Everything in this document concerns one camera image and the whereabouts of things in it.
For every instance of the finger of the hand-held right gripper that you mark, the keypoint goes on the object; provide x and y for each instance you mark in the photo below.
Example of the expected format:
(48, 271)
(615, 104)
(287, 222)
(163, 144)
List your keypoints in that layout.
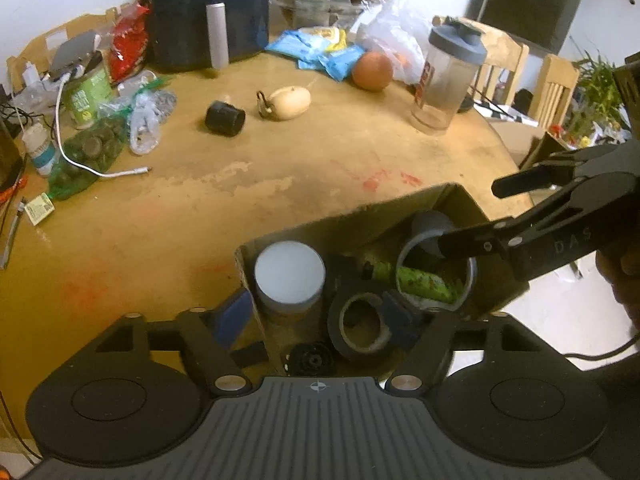
(550, 240)
(590, 162)

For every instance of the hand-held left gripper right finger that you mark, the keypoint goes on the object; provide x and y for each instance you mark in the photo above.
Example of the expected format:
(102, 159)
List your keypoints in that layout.
(402, 320)

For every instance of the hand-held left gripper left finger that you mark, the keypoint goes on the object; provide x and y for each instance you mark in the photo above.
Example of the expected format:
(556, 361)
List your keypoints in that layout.
(232, 317)

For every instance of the green stick packet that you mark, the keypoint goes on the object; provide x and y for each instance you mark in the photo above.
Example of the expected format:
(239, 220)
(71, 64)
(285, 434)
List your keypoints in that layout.
(425, 282)

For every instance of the black tape roll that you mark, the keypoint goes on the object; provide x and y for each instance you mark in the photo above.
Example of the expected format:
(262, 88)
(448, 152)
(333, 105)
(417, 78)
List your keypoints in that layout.
(337, 325)

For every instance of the white lidded jar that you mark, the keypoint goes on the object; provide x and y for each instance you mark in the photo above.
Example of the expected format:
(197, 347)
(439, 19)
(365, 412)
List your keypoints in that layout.
(289, 270)

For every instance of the small black cap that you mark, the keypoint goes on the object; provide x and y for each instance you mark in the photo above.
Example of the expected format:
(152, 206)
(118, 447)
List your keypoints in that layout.
(310, 360)

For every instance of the cardboard box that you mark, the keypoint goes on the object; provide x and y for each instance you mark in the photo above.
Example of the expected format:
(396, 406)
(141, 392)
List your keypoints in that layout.
(310, 232)

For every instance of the black round container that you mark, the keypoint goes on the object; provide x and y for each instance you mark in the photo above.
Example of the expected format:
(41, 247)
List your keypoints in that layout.
(225, 119)

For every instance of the person's right hand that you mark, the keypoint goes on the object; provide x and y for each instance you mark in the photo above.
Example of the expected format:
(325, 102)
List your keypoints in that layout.
(625, 280)

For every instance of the green potted plant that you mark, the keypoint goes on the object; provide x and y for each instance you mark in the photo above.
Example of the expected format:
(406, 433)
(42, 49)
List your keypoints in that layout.
(600, 95)

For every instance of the brown cardboard carton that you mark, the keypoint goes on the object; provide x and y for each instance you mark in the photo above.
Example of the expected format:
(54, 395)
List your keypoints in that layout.
(520, 137)

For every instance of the dark monitor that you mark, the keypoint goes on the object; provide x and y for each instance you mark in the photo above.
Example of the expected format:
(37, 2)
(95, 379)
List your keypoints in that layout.
(530, 0)

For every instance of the clear shaker bottle grey lid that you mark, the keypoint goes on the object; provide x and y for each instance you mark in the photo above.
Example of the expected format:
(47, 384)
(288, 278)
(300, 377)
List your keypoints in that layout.
(445, 80)

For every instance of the green net bag of discs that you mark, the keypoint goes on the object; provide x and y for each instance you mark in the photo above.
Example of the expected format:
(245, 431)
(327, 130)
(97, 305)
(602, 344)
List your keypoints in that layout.
(90, 152)

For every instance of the small yellow tea packet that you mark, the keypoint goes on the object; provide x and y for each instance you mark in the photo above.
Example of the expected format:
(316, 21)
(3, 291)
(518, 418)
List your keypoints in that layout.
(40, 209)

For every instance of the silver pen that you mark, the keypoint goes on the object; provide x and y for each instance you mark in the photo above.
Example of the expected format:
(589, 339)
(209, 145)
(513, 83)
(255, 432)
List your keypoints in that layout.
(12, 232)

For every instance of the orange fruit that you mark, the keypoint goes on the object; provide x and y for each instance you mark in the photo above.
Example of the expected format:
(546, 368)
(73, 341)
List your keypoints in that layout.
(372, 71)

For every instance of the crumpled clear plastic bag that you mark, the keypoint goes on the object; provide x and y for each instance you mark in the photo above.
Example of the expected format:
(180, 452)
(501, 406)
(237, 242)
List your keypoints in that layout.
(390, 25)

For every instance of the small white bottle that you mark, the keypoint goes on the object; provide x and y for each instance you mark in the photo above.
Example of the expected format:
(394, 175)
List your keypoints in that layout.
(40, 150)

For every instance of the orange pen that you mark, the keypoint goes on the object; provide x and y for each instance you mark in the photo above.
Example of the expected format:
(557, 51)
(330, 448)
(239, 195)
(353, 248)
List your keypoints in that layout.
(12, 187)

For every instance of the green tin can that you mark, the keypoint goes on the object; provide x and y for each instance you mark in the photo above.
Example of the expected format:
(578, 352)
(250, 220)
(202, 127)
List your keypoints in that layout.
(90, 97)

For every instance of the blue snack packet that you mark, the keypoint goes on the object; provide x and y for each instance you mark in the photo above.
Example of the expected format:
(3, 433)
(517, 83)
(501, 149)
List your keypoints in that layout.
(335, 62)
(295, 42)

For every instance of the metal trash bin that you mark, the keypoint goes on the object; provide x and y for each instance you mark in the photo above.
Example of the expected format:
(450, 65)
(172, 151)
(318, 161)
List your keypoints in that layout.
(7, 155)

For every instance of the yellow snack packet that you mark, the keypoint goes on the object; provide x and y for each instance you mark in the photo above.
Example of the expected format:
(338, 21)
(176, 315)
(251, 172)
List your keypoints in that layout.
(327, 37)

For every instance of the red snack bag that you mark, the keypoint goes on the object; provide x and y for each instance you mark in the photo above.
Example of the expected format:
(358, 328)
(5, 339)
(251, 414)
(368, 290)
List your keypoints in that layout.
(127, 40)

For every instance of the dark blue air fryer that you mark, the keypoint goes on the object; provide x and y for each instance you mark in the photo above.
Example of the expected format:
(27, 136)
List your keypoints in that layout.
(175, 15)

